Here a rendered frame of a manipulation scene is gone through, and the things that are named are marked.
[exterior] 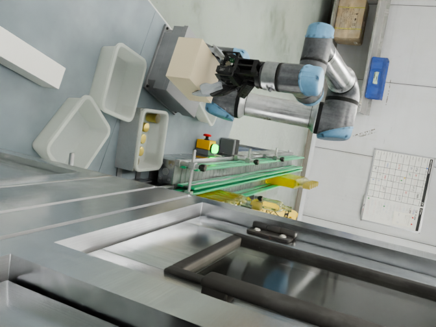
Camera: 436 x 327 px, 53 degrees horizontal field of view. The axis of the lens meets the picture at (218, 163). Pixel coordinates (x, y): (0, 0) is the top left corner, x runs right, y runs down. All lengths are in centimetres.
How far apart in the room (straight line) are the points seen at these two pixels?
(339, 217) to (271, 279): 718
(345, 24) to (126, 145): 582
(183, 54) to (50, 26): 37
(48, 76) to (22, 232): 83
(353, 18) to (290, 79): 601
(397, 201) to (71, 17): 660
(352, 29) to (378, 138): 177
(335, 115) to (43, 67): 93
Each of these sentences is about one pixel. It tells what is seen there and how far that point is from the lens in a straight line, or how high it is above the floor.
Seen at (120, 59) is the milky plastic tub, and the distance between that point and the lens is 154.
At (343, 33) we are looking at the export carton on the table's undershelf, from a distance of 705.
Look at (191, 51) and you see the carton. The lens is 122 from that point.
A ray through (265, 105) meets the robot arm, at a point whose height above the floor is 119.
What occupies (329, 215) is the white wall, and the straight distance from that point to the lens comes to 763.
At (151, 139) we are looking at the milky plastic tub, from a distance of 168.
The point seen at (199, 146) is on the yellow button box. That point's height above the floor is 77.
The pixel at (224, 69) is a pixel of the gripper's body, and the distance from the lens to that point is 116.
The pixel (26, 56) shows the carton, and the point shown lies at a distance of 118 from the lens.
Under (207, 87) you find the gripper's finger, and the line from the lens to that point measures 120.
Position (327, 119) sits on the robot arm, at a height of 141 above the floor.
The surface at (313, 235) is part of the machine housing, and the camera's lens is 59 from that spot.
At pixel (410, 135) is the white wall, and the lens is 743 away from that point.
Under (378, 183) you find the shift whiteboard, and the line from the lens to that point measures 746.
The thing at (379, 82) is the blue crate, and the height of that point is 106.
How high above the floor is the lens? 170
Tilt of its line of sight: 24 degrees down
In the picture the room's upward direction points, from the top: 102 degrees clockwise
